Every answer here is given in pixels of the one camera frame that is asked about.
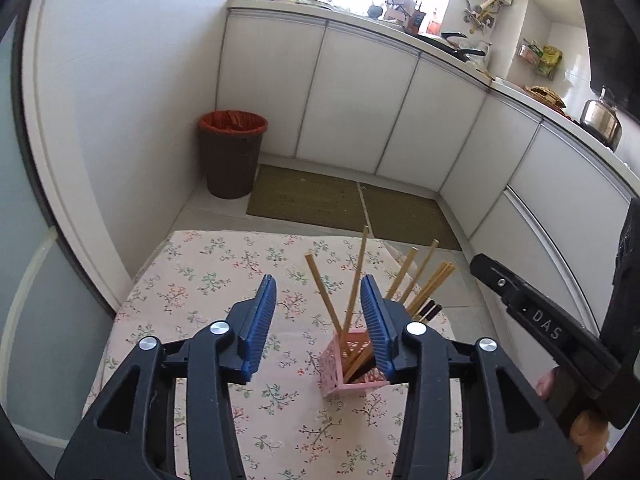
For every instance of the dark teapot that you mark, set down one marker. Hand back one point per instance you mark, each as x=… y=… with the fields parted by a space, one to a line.
x=374 y=10

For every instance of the black range hood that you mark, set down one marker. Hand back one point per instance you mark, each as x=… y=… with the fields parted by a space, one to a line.
x=610 y=35

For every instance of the glass sliding door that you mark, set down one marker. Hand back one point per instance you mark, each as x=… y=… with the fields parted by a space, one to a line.
x=30 y=210

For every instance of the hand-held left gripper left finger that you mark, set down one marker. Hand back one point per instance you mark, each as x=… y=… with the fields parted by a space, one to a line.
x=260 y=330

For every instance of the floral tablecloth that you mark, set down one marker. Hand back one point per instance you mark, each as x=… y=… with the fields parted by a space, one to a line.
x=210 y=280

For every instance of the black frying pan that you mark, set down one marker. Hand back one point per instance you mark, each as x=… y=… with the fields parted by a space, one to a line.
x=462 y=51

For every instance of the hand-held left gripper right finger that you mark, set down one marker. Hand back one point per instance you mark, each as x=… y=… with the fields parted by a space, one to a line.
x=375 y=325

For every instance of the metal water pipes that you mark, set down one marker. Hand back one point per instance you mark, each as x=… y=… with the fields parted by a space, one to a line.
x=480 y=12

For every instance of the olive green floor mat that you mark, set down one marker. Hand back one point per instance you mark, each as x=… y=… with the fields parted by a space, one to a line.
x=300 y=195
x=410 y=215

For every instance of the stainless steel kettle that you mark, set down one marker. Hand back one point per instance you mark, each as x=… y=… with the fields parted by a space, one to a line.
x=600 y=122

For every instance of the person's right forearm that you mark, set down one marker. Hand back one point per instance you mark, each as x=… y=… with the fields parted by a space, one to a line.
x=625 y=270

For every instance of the red bottle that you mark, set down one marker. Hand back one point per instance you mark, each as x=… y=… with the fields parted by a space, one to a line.
x=434 y=22

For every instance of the person's right hand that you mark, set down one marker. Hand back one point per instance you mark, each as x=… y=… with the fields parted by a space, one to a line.
x=590 y=432

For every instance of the single bamboo chopstick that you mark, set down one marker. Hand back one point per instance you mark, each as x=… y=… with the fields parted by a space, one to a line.
x=357 y=275
x=357 y=364
x=322 y=292

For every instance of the bundle of wooden chopsticks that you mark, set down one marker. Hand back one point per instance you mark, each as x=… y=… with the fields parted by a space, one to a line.
x=431 y=285

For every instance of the wall rack with packets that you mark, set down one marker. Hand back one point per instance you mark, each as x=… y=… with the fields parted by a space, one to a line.
x=542 y=55

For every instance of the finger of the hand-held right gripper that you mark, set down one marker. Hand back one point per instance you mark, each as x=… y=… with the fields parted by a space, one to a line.
x=492 y=275

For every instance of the pink perforated plastic basket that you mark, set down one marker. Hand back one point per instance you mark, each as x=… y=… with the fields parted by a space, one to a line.
x=332 y=367

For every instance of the brown woven tray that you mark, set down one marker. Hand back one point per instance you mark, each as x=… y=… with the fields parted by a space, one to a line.
x=545 y=96

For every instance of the brown trash bin red liner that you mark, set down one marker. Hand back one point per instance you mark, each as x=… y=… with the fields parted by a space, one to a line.
x=230 y=165

